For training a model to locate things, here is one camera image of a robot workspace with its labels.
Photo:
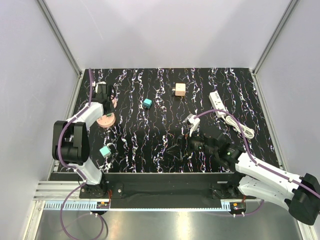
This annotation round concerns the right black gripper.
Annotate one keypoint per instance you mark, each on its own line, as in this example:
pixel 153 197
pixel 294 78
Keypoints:
pixel 186 140

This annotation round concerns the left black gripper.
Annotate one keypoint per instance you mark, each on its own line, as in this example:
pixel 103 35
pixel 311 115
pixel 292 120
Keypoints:
pixel 110 111

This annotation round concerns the pink cube socket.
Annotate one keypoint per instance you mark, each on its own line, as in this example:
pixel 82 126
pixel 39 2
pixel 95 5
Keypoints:
pixel 179 89

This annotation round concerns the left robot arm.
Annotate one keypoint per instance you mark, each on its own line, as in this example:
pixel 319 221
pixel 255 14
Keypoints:
pixel 70 143

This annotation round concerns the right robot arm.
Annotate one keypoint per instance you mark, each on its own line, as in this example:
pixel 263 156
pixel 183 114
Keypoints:
pixel 299 195

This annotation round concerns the teal plug adapter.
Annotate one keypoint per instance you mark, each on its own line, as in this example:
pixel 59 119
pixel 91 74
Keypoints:
pixel 147 103

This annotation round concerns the mint plug adapter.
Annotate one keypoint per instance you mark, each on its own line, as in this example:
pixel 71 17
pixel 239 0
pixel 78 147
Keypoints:
pixel 105 151

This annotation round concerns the pink round socket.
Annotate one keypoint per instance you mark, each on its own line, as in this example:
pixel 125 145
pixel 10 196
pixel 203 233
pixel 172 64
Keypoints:
pixel 105 121

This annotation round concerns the white power strip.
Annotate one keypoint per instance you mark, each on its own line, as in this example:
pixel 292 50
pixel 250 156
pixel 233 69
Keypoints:
pixel 217 104

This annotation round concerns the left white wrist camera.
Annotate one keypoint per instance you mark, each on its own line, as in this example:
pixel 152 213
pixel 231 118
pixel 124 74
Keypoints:
pixel 96 85

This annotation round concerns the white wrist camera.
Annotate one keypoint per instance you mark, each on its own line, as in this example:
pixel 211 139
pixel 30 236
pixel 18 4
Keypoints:
pixel 193 122
pixel 96 85

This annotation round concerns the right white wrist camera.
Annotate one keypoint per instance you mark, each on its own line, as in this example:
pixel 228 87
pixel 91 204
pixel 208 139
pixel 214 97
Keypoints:
pixel 193 122

